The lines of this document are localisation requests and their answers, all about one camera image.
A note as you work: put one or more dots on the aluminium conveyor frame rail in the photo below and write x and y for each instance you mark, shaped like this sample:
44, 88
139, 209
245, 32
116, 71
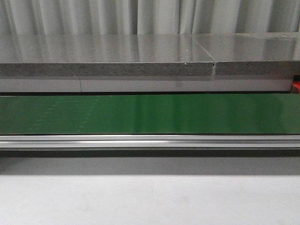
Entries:
150, 141

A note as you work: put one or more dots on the green conveyor belt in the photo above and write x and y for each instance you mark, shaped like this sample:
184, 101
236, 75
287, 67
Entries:
151, 114

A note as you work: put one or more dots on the white pleated curtain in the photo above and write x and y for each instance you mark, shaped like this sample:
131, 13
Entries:
148, 16

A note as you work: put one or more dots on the grey stone counter slab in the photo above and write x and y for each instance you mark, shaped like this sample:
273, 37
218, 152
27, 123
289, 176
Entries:
274, 54
102, 55

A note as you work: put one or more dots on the red plastic tray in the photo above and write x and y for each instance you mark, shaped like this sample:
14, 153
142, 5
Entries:
295, 87

